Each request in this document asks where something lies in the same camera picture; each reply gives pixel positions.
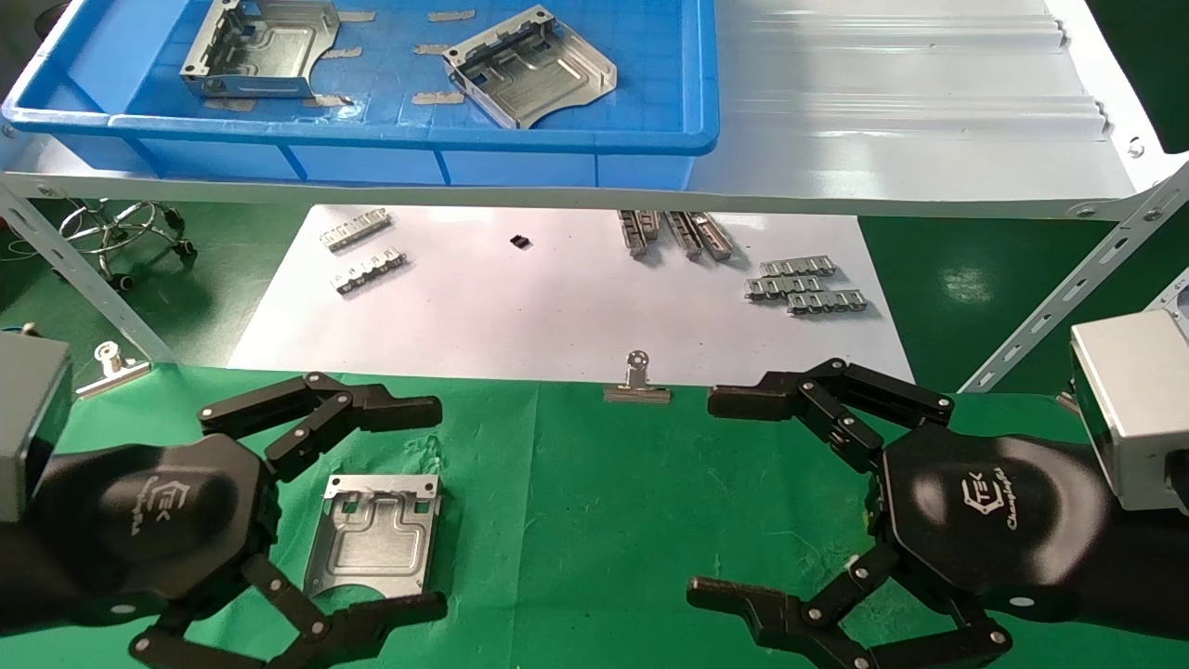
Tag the small notched metal rail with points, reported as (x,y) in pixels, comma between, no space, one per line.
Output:
(783,287)
(355,229)
(633,234)
(797,268)
(715,238)
(651,223)
(827,302)
(370,271)
(685,235)

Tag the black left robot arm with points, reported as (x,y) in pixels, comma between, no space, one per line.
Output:
(11,585)

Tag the blue plastic bin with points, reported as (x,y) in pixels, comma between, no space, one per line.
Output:
(372,163)

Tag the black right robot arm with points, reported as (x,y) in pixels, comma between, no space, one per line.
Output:
(1152,567)

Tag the beige tape strip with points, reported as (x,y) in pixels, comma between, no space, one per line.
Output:
(228,104)
(342,53)
(356,16)
(430,48)
(331,99)
(450,15)
(437,98)

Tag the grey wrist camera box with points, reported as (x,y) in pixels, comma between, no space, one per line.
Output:
(28,418)
(1129,409)

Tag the stamped metal bracket part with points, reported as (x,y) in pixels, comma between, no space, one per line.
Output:
(269,46)
(372,548)
(539,79)

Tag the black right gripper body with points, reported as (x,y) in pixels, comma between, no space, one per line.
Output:
(994,520)

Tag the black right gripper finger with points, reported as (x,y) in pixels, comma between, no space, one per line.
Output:
(762,402)
(743,604)

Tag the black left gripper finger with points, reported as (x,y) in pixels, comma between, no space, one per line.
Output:
(372,624)
(390,409)

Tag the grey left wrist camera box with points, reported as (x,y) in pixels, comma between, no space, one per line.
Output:
(28,418)

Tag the silver binder clip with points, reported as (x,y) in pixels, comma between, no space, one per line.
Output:
(637,392)
(111,370)

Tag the white metal rack shelf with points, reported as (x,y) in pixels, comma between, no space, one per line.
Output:
(929,139)

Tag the white paper sheet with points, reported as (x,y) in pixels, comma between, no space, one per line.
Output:
(557,307)

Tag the chrome stool base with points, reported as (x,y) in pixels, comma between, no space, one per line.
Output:
(110,243)

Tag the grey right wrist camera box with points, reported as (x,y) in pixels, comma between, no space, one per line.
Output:
(1129,409)

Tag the perforated grey steel brace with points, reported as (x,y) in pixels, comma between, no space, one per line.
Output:
(84,279)
(1059,297)

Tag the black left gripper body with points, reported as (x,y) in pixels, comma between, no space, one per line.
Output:
(158,520)

